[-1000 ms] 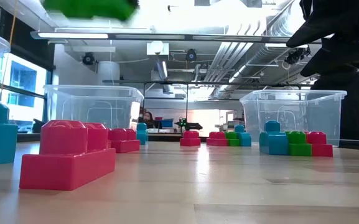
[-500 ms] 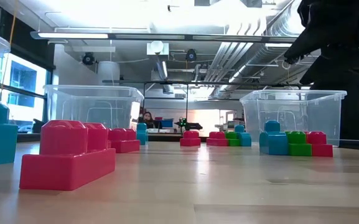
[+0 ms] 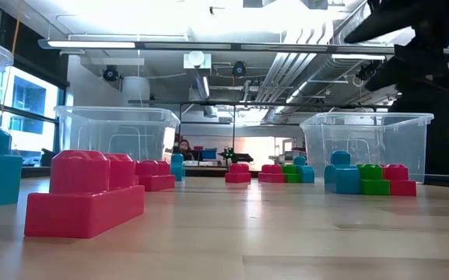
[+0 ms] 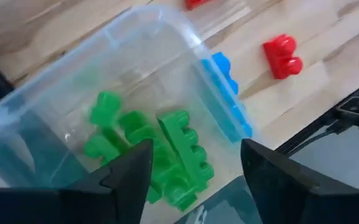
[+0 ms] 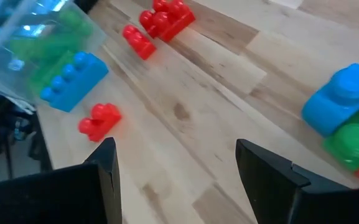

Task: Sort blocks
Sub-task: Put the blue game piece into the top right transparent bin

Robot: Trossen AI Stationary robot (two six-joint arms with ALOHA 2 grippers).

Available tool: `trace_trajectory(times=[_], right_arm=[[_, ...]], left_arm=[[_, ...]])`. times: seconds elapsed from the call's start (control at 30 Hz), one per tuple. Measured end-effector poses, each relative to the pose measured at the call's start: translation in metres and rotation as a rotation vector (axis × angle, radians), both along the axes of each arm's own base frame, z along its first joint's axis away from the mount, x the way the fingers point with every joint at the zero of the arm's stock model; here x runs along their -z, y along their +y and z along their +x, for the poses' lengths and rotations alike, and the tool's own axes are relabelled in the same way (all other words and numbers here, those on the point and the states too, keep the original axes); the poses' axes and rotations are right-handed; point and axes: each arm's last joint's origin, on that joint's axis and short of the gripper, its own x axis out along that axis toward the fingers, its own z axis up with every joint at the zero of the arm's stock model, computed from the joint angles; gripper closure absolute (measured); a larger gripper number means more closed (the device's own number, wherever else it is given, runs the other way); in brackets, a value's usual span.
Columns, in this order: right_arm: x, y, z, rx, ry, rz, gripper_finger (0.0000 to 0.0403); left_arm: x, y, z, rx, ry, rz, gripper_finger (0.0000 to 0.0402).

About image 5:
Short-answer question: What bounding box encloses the clear plastic bin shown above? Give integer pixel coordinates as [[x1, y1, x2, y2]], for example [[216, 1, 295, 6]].
[[0, 0, 108, 108]]

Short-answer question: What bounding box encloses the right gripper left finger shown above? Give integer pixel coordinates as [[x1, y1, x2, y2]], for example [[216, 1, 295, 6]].
[[0, 136, 123, 224]]

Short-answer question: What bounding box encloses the green toy building block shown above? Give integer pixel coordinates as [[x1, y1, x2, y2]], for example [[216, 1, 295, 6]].
[[321, 98, 359, 172], [9, 8, 95, 63], [28, 49, 76, 94]]

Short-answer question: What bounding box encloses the blue toy building block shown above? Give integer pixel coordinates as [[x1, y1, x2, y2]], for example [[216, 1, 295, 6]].
[[301, 62, 359, 138]]

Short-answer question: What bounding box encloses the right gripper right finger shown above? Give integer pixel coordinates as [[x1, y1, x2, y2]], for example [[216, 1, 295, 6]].
[[235, 139, 359, 224]]

